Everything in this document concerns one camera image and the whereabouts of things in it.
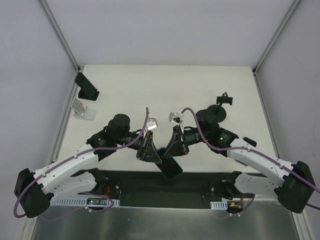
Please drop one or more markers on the white folding phone stand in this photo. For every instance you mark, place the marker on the white folding phone stand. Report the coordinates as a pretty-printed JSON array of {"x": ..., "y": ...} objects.
[{"x": 81, "y": 111}]

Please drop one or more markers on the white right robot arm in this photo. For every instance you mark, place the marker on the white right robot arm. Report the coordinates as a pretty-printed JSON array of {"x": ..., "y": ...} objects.
[{"x": 291, "y": 184}]

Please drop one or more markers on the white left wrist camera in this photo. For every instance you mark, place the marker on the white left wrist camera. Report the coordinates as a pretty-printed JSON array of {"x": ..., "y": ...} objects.
[{"x": 152, "y": 123}]

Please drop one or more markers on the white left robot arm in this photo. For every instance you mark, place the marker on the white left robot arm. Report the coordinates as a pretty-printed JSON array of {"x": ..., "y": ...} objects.
[{"x": 37, "y": 190}]

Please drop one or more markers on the white slotted cable duct left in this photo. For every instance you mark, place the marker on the white slotted cable duct left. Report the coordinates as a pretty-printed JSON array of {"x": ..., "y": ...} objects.
[{"x": 87, "y": 202}]

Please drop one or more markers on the aluminium frame rail left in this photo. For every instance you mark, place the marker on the aluminium frame rail left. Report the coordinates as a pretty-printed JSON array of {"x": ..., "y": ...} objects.
[{"x": 59, "y": 34}]

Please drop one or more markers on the aluminium frame rail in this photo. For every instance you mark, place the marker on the aluminium frame rail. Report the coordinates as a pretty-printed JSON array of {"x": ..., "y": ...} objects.
[
  {"x": 277, "y": 34},
  {"x": 59, "y": 34}
]

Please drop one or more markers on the aluminium frame rail right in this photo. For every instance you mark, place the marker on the aluminium frame rail right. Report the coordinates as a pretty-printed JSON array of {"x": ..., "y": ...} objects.
[{"x": 277, "y": 34}]

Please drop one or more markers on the white slotted cable duct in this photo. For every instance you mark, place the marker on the white slotted cable duct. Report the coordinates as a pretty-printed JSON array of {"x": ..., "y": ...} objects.
[
  {"x": 87, "y": 202},
  {"x": 219, "y": 205}
]

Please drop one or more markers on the black round-base clamp stand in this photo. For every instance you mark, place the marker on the black round-base clamp stand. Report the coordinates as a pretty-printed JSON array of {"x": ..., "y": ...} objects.
[{"x": 215, "y": 113}]

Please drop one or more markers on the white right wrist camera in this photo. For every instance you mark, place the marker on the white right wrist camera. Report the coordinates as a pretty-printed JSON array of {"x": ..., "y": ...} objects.
[{"x": 176, "y": 118}]

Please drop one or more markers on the smartphone with blue edge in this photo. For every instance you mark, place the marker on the smartphone with blue edge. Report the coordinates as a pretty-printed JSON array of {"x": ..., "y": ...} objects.
[{"x": 241, "y": 163}]

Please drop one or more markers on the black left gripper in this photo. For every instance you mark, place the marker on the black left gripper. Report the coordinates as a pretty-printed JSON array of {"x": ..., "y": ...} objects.
[{"x": 144, "y": 146}]

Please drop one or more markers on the black smartphone with teal edge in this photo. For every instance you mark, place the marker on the black smartphone with teal edge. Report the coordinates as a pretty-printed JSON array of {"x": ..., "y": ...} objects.
[{"x": 169, "y": 166}]

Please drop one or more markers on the white slotted cable duct right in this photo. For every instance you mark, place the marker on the white slotted cable duct right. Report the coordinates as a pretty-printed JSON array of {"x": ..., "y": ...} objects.
[{"x": 219, "y": 205}]

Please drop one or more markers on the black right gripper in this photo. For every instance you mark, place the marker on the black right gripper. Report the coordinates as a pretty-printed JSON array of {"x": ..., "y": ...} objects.
[{"x": 180, "y": 140}]

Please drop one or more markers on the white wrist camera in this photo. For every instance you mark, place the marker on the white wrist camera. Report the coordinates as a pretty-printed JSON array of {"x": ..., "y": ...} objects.
[
  {"x": 176, "y": 118},
  {"x": 152, "y": 123}
]

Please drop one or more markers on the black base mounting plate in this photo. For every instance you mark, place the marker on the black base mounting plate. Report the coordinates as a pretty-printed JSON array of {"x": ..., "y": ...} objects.
[{"x": 148, "y": 189}]

